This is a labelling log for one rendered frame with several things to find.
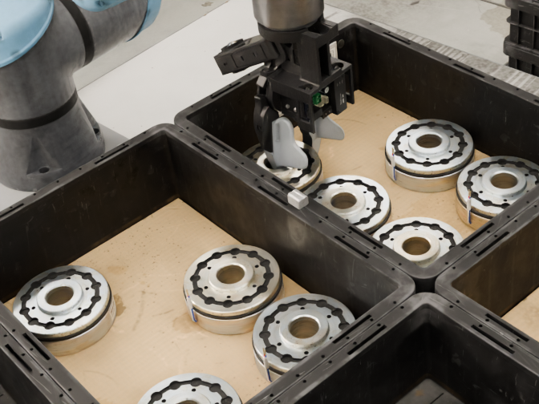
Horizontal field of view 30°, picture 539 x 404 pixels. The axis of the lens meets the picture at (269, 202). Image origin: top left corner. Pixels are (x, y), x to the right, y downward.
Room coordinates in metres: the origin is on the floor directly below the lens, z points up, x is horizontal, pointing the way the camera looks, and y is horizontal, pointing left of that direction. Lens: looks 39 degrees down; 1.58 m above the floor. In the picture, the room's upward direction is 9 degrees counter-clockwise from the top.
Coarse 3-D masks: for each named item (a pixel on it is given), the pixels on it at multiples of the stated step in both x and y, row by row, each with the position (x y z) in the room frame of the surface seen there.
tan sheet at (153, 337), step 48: (144, 240) 0.87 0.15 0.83; (192, 240) 0.86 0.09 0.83; (144, 288) 0.80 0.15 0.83; (288, 288) 0.76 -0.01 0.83; (144, 336) 0.72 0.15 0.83; (192, 336) 0.71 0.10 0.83; (240, 336) 0.70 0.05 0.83; (96, 384) 0.67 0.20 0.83; (144, 384) 0.66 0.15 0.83; (240, 384) 0.64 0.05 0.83
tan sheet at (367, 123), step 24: (360, 96) 1.10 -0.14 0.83; (336, 120) 1.05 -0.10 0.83; (360, 120) 1.04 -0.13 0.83; (384, 120) 1.04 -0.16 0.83; (408, 120) 1.03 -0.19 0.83; (336, 144) 1.00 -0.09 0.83; (360, 144) 0.99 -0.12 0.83; (384, 144) 0.99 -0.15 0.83; (336, 168) 0.95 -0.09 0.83; (360, 168) 0.95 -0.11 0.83; (384, 168) 0.94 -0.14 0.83; (408, 192) 0.89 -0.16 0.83; (432, 192) 0.88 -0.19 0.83; (408, 216) 0.85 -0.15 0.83; (432, 216) 0.84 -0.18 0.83; (456, 216) 0.83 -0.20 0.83
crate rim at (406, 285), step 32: (160, 128) 0.95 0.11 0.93; (96, 160) 0.90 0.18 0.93; (224, 160) 0.87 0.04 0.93; (256, 192) 0.81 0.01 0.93; (0, 224) 0.82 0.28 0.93; (320, 224) 0.74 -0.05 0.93; (352, 256) 0.69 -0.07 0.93; (0, 320) 0.68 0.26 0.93; (32, 352) 0.63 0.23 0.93; (320, 352) 0.58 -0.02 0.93; (64, 384) 0.59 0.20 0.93; (288, 384) 0.55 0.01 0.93
